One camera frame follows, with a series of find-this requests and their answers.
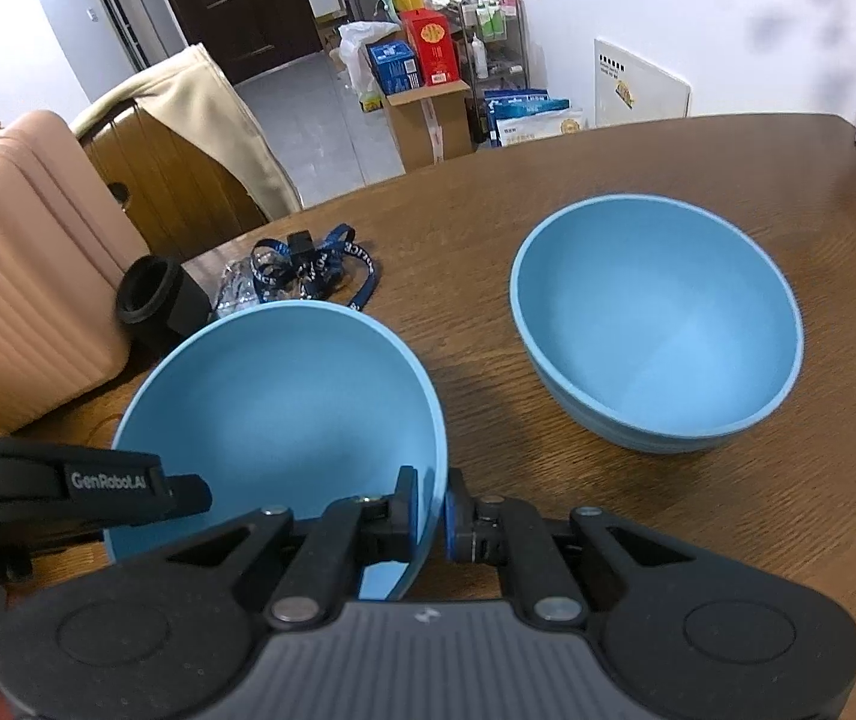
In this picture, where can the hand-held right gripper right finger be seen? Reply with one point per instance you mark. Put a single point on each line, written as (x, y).
(455, 517)

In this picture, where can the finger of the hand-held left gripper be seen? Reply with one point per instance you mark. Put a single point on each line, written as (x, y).
(189, 495)

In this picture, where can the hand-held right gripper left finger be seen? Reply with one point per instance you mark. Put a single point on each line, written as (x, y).
(407, 517)

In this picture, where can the blue bowl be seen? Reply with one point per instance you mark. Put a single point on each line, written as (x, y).
(660, 322)
(285, 397)

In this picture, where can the black cup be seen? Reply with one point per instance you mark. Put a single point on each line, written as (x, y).
(158, 300)

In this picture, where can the clear plastic wrapper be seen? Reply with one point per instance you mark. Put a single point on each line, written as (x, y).
(236, 289)

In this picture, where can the pink suitcase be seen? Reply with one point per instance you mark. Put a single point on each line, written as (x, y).
(30, 262)

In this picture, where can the brown chair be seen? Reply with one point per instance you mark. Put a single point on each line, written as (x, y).
(173, 180)

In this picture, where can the cardboard box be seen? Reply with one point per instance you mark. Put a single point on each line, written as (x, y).
(416, 127)

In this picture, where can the white printed packet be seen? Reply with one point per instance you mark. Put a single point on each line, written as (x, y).
(548, 131)

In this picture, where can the blue printed packet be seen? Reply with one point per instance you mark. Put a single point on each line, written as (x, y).
(521, 101)

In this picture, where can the blue box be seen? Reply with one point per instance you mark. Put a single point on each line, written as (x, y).
(394, 67)

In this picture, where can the white plastic bag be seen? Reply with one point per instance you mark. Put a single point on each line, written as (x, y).
(356, 52)

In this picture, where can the red box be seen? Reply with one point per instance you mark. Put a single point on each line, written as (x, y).
(431, 45)

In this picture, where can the white printed board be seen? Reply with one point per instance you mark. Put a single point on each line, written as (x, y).
(645, 82)

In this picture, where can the metal storage rack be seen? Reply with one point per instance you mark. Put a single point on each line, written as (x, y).
(491, 37)

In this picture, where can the dark brown door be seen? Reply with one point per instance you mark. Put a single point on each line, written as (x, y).
(225, 7)

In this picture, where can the grey interior door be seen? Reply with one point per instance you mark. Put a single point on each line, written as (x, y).
(120, 0)

